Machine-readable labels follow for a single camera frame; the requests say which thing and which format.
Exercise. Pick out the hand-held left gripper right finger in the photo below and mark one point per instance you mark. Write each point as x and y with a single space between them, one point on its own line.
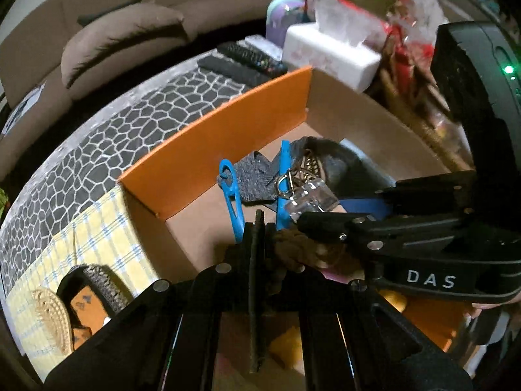
269 281

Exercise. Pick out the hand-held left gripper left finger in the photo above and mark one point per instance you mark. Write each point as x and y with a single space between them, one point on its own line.
242 260

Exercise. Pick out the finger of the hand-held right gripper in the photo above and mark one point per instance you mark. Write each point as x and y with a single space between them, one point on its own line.
427 193
325 226

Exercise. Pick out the pink hair roller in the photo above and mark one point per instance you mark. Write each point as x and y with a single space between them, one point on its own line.
338 277

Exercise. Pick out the yellow hair roller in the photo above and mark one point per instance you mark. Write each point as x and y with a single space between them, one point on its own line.
287 348
395 299

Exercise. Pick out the orange cardboard box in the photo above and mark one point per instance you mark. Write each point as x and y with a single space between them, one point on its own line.
228 142

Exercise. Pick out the stone-pattern desktop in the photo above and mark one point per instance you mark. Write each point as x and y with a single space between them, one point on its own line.
122 130

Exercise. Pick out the person's right hand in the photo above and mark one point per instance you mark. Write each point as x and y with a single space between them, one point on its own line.
496 305

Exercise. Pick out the blue plastic clip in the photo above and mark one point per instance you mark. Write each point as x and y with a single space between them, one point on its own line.
285 159
230 195

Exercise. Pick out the dark grey fabric cap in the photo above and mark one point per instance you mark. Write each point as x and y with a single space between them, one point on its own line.
346 163

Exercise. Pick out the red and white plastic bag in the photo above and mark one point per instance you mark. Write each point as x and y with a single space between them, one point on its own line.
415 8

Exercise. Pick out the yellow plaid tablecloth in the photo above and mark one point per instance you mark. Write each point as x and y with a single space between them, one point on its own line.
101 236

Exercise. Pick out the orange printed cloth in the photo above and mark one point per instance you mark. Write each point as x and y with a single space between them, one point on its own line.
87 305

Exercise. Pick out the white tissue box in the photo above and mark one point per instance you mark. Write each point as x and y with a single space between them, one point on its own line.
325 61

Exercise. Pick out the black remote control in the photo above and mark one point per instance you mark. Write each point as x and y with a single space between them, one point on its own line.
252 55
232 69

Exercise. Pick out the grey remote control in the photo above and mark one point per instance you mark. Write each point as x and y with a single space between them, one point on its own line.
264 44

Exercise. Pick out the beige vented hairbrush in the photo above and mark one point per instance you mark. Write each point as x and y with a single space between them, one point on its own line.
53 317

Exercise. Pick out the purple cup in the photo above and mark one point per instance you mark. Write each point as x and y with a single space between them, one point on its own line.
281 20

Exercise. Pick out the brown sofa pillow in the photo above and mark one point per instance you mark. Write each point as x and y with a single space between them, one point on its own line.
122 28

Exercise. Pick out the white printed paper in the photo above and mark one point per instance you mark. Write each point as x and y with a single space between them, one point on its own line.
22 108

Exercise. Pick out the brown sofa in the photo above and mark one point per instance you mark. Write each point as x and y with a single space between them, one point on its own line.
40 40

